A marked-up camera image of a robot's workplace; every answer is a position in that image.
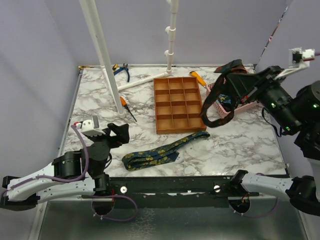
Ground pink perforated plastic basket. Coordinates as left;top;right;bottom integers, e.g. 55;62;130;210
205;83;261;120

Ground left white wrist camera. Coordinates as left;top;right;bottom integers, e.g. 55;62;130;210
73;115;105;137

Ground navy yellow floral tie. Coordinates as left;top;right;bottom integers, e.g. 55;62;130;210
121;130;210;171

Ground yellow utility knife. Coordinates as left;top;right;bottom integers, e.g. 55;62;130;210
189;71;207;87

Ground dark paisley tie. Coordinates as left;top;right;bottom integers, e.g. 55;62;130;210
214;59;249;75

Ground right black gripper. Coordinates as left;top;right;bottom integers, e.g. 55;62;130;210
224;64;300;132

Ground yellow handled cutter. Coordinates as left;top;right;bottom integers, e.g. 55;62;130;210
112;64;118;72

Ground blue handled pliers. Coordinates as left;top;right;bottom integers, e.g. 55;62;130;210
112;63;131;83

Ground white pvc pipe frame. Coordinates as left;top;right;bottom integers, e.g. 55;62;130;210
79;0;180;119

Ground wooden compartment tray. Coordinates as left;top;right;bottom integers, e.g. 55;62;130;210
153;76;207;135

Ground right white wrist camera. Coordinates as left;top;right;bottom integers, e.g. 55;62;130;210
274;47;317;80

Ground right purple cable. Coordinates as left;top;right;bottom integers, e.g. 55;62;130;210
228;49;320;219

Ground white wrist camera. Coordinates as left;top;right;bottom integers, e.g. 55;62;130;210
274;47;317;80
73;115;105;137

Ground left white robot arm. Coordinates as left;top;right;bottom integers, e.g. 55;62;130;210
0;122;130;211

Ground blue floral tie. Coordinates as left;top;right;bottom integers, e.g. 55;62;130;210
218;94;232;112

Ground black orange floral tie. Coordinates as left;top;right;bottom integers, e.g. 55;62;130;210
199;74;238;128

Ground orange handled screwdriver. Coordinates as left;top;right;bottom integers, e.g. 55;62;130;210
120;96;137;122

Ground yellow black tool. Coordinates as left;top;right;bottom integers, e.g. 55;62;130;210
78;65;95;69

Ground black metal base rail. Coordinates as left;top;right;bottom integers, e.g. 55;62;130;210
49;174;288;210

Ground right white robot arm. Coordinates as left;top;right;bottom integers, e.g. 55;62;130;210
225;66;320;216

